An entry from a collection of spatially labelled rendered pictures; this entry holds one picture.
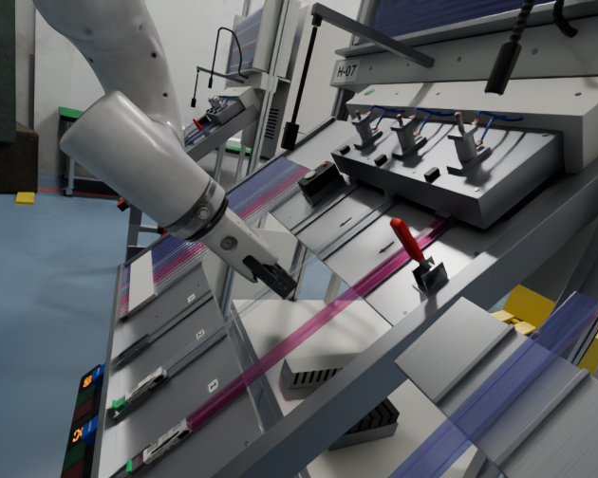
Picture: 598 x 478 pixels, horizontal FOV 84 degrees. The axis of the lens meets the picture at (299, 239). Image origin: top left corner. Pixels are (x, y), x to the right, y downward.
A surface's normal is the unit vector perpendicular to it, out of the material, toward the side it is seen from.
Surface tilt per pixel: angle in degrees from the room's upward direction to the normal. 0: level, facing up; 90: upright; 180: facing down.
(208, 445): 46
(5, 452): 0
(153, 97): 105
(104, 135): 85
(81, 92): 90
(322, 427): 90
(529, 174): 90
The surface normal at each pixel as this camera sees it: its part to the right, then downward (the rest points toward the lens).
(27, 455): 0.25, -0.93
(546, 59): -0.88, -0.09
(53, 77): 0.56, 0.38
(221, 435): -0.46, -0.71
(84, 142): 0.15, 0.58
